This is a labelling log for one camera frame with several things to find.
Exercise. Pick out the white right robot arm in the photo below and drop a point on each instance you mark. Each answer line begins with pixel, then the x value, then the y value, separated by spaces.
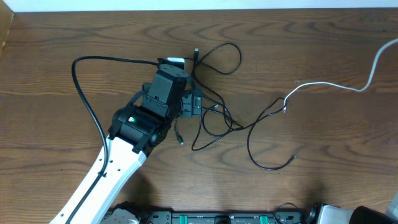
pixel 327 214

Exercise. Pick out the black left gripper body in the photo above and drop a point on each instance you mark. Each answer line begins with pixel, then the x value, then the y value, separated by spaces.
pixel 186 102

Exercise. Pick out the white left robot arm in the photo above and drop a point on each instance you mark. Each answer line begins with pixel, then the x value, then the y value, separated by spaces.
pixel 134 132

